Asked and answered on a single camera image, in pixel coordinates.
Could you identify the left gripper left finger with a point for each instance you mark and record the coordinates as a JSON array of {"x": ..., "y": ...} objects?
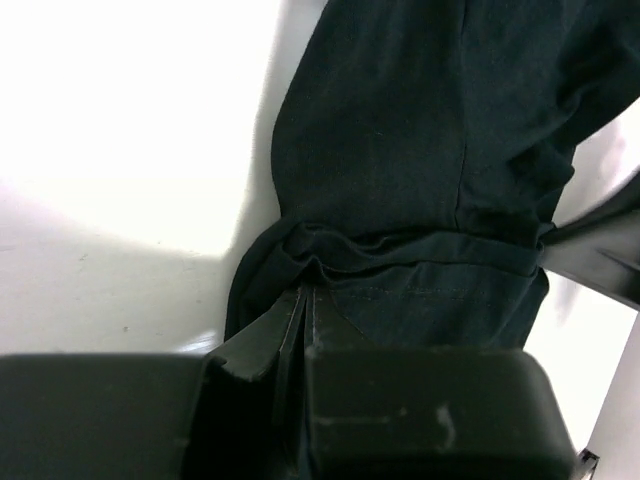
[{"x": 233, "y": 413}]

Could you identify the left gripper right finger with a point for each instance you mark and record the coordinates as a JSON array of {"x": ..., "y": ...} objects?
[{"x": 430, "y": 413}]

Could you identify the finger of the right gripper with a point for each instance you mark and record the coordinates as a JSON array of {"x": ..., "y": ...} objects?
[{"x": 600, "y": 250}]

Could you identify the black t-shirt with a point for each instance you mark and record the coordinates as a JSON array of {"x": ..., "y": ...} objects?
[{"x": 418, "y": 158}]

